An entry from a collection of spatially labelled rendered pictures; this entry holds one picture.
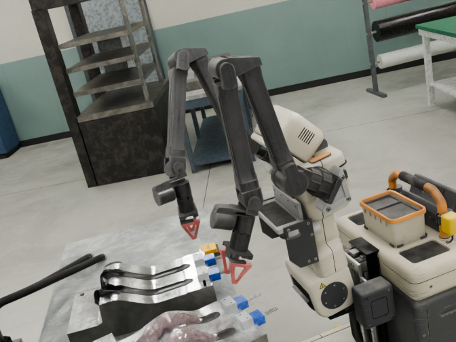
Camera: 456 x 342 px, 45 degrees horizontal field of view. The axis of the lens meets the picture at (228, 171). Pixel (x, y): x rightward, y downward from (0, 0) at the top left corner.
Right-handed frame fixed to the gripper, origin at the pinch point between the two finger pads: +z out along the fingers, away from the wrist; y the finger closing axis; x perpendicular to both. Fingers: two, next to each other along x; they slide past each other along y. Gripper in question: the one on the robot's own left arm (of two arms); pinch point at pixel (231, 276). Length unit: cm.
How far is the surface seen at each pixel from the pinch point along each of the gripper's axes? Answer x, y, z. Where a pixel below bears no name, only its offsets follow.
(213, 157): 121, -385, 39
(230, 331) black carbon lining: 1.8, 5.0, 15.3
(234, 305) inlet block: 5.0, -3.6, 11.0
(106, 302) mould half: -30.8, -22.2, 22.4
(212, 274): 2.7, -21.2, 9.1
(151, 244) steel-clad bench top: -4, -82, 24
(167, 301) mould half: -11.6, -19.2, 19.1
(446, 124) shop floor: 321, -299, -49
